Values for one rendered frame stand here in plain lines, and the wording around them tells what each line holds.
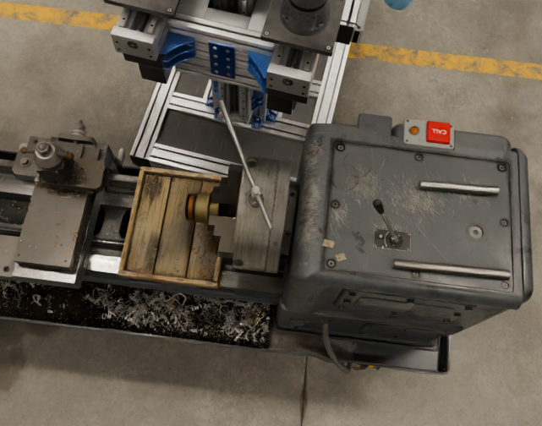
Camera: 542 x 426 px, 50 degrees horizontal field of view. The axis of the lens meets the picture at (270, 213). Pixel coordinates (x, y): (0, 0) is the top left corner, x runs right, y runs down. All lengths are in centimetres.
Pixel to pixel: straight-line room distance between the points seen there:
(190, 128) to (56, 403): 133
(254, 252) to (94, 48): 205
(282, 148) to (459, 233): 135
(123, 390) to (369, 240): 152
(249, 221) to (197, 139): 129
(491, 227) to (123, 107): 207
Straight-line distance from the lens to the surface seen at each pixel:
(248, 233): 147
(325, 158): 150
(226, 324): 200
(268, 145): 268
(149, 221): 184
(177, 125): 274
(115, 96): 312
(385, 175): 151
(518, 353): 289
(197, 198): 159
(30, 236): 181
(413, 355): 215
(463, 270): 146
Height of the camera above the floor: 259
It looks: 69 degrees down
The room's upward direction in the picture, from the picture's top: 7 degrees clockwise
